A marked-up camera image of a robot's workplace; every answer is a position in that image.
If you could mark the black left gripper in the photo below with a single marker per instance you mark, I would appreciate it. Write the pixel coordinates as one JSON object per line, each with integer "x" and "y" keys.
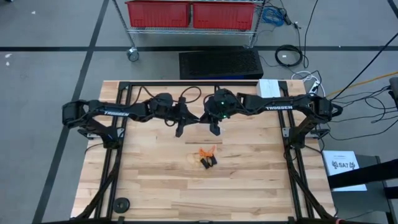
{"x": 182, "y": 116}

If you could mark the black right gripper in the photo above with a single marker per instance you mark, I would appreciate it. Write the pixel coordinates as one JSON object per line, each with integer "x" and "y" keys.
{"x": 221, "y": 109}

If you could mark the orange rubber band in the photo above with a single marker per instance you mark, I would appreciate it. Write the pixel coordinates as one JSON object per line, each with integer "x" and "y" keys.
{"x": 202, "y": 152}
{"x": 210, "y": 154}

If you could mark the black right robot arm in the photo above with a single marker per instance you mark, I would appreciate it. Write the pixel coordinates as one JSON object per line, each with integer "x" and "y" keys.
{"x": 258, "y": 104}

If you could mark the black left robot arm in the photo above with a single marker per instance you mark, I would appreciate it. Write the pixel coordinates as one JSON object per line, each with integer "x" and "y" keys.
{"x": 136, "y": 110}

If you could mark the black perforated computer case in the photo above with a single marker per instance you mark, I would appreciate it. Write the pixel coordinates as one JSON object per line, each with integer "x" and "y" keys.
{"x": 220, "y": 63}

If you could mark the white box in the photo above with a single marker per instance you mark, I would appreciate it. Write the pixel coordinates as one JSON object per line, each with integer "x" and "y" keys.
{"x": 268, "y": 88}

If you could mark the cart caster wheel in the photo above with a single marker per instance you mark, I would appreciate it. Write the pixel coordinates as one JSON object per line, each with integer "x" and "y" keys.
{"x": 133, "y": 55}

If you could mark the red plastic bin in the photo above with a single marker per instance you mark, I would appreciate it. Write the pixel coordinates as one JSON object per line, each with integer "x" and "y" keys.
{"x": 222, "y": 15}
{"x": 158, "y": 14}

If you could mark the white power strip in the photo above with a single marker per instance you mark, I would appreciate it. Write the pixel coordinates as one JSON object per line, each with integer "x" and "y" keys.
{"x": 314, "y": 87}

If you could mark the black round disc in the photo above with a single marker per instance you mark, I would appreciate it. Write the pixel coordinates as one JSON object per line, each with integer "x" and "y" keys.
{"x": 121, "y": 205}

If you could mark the white printed paper sign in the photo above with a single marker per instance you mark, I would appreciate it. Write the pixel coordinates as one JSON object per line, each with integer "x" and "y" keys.
{"x": 348, "y": 157}

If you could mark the black flat bar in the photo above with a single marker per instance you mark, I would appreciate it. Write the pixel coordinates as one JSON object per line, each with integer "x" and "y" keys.
{"x": 363, "y": 175}

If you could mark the dark grey side table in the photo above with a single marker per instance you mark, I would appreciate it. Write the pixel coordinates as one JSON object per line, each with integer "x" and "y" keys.
{"x": 357, "y": 205}

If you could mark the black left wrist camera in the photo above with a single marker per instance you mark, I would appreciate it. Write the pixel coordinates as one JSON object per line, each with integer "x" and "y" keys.
{"x": 182, "y": 100}

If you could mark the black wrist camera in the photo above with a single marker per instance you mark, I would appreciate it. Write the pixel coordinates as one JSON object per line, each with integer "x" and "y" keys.
{"x": 222, "y": 92}
{"x": 182, "y": 100}

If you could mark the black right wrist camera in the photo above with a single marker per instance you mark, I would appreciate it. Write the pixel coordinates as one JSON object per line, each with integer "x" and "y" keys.
{"x": 222, "y": 92}

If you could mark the black aluminium table frame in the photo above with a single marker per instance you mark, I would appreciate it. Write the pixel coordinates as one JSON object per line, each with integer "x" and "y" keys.
{"x": 245, "y": 83}

